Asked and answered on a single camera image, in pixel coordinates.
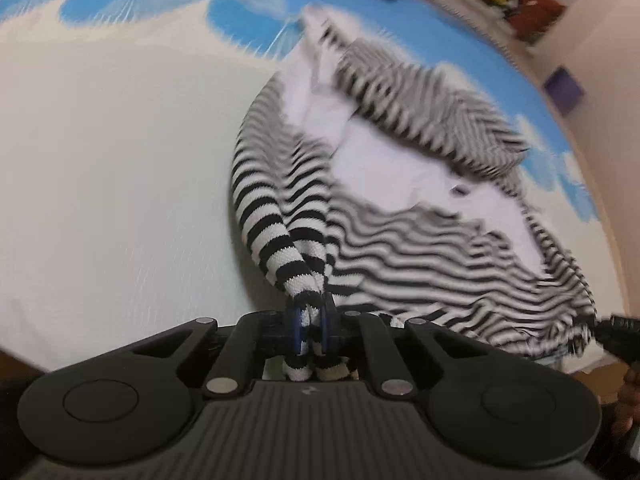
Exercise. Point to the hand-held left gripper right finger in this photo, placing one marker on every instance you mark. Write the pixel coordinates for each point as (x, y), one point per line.
(327, 332)

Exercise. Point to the blue and white bedsheet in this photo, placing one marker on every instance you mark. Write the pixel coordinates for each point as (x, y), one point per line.
(100, 185)

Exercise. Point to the purple bag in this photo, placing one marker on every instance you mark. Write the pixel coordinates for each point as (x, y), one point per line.
(564, 90)

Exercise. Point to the person's right hand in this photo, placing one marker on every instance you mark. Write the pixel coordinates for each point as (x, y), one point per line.
(629, 400)

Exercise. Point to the striped dress with white vest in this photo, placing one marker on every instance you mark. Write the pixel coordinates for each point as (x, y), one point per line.
(425, 240)

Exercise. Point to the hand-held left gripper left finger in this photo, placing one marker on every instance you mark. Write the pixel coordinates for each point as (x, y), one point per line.
(298, 332)

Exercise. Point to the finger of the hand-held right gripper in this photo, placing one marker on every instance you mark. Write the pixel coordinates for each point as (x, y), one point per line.
(620, 337)

